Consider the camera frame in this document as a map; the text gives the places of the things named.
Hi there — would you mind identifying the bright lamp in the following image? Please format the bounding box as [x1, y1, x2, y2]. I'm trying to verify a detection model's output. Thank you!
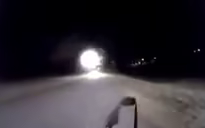
[79, 48, 104, 71]

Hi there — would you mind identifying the robot's own part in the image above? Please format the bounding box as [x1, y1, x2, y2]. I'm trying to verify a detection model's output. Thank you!
[104, 96, 139, 128]

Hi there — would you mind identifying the pale grey road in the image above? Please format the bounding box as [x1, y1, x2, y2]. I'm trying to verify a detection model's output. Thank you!
[0, 69, 205, 128]

